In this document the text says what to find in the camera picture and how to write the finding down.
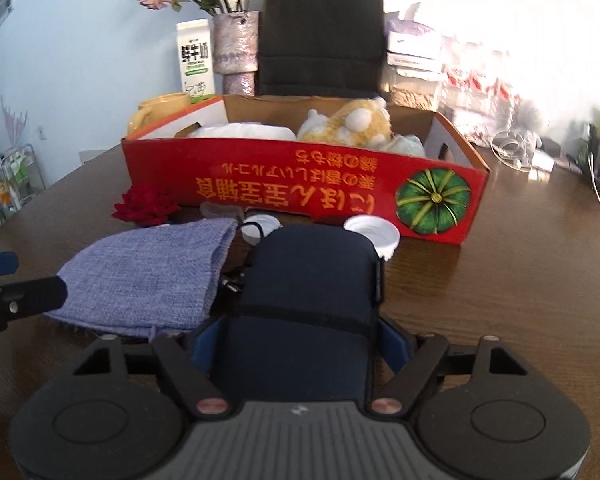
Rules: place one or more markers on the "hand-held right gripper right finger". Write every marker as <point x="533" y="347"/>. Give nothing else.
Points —
<point x="395" y="345"/>

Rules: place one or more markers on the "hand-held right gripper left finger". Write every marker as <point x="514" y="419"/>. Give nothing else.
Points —
<point x="202" y="350"/>

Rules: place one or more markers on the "navy fabric case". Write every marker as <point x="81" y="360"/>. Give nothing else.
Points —
<point x="305" y="300"/>

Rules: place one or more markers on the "large white screw lid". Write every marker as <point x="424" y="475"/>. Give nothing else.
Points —
<point x="375" y="232"/>

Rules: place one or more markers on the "red artificial rose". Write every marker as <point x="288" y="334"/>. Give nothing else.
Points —
<point x="145" y="205"/>

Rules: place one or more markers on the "small white screw lid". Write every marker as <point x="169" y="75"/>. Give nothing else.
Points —
<point x="267" y="221"/>

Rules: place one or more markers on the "red cardboard box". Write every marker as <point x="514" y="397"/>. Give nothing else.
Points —
<point x="290" y="180"/>

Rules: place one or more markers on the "iridescent plastic bag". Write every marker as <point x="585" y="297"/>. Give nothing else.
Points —
<point x="407" y="144"/>

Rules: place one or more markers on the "white cloth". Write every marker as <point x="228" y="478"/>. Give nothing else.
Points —
<point x="240" y="131"/>

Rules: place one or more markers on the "yellow plush toy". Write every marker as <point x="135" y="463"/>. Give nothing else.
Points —
<point x="350" y="120"/>

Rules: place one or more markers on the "translucent plastic piece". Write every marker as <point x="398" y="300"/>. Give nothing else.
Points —
<point x="220" y="209"/>

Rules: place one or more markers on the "yellow mug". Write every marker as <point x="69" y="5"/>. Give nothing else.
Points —
<point x="155" y="110"/>

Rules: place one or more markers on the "white charger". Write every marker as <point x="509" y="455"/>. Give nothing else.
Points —
<point x="541" y="162"/>

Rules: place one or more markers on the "clear seed container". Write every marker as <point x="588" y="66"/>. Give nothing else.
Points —
<point x="412" y="87"/>

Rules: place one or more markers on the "water bottle pack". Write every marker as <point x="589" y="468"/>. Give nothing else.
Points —
<point x="480" y="85"/>

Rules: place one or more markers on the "black bottle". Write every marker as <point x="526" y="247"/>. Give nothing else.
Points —
<point x="592" y="147"/>

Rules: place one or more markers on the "white green milk carton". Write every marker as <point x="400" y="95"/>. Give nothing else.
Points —
<point x="196" y="60"/>

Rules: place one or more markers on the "pink mottled ceramic vase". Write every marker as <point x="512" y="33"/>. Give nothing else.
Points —
<point x="235" y="45"/>

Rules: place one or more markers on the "purple tissue pack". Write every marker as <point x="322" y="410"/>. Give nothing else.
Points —
<point x="412" y="35"/>

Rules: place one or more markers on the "black paper bag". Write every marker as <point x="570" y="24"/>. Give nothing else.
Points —
<point x="322" y="35"/>

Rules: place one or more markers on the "purple wall decor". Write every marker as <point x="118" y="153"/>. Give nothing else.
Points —
<point x="14" y="122"/>

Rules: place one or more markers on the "white wall vent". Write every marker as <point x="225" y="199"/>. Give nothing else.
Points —
<point x="95" y="155"/>

